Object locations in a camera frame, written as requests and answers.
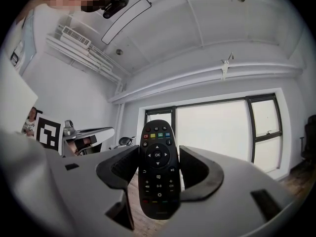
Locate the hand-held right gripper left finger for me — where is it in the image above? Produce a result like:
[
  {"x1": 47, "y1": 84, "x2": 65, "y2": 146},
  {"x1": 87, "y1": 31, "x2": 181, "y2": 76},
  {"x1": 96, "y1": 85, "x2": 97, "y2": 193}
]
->
[{"x1": 0, "y1": 129, "x2": 140, "y2": 237}]

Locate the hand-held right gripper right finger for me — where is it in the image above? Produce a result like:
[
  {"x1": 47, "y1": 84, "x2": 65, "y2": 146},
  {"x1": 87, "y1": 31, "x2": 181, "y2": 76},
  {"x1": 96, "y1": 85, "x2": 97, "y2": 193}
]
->
[{"x1": 169, "y1": 145, "x2": 305, "y2": 237}]

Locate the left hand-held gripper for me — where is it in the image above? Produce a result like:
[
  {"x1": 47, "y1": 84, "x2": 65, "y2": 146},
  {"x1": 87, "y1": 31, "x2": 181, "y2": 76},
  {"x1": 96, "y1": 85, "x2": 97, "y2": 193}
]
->
[{"x1": 34, "y1": 114, "x2": 116, "y2": 158}]

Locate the black remote control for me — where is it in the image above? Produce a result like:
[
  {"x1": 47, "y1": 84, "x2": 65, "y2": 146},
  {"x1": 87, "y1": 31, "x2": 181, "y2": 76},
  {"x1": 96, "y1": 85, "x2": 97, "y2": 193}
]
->
[{"x1": 138, "y1": 119, "x2": 181, "y2": 220}]

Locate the person's left hand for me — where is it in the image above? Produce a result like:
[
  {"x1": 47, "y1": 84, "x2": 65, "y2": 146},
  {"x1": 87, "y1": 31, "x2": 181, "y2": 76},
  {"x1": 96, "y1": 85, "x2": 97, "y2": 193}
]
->
[{"x1": 70, "y1": 137, "x2": 92, "y2": 156}]

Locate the black office chair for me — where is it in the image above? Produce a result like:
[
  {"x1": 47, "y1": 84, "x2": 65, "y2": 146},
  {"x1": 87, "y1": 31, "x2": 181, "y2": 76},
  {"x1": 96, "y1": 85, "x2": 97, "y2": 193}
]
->
[{"x1": 118, "y1": 136, "x2": 136, "y2": 149}]

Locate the white ceiling pipe bundle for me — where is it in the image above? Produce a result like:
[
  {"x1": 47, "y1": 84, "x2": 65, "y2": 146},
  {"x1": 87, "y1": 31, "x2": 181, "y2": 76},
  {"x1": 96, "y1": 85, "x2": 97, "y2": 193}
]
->
[{"x1": 45, "y1": 23, "x2": 129, "y2": 96}]

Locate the large black-framed window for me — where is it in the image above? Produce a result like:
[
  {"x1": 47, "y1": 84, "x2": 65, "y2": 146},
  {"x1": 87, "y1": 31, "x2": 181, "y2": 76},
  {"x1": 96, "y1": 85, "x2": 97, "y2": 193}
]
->
[{"x1": 138, "y1": 92, "x2": 284, "y2": 173}]

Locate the white air vent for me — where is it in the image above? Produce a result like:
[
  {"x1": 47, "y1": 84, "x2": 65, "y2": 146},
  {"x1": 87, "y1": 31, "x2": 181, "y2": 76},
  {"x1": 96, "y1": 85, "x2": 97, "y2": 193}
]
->
[{"x1": 60, "y1": 26, "x2": 92, "y2": 50}]

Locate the black armchair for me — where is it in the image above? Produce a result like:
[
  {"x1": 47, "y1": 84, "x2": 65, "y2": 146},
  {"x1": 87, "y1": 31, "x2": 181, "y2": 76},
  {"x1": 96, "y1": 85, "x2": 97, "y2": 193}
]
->
[{"x1": 299, "y1": 115, "x2": 316, "y2": 161}]

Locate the long ceiling light panel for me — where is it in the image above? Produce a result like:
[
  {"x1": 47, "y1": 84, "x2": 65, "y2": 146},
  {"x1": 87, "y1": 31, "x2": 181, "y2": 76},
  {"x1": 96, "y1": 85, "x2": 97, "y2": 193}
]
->
[{"x1": 101, "y1": 0, "x2": 152, "y2": 45}]

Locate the white printed shirt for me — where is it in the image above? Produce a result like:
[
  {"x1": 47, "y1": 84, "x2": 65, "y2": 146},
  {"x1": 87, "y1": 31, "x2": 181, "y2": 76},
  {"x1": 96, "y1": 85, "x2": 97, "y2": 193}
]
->
[{"x1": 3, "y1": 3, "x2": 75, "y2": 76}]

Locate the black head-worn camera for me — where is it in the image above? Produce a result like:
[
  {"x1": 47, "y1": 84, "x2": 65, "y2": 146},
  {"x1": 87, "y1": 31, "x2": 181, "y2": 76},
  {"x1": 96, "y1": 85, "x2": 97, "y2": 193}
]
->
[{"x1": 102, "y1": 0, "x2": 131, "y2": 20}]

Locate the white pipe bracket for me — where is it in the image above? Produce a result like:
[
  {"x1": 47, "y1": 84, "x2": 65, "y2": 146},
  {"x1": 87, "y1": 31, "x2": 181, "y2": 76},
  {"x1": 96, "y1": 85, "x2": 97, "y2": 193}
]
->
[{"x1": 220, "y1": 52, "x2": 236, "y2": 81}]

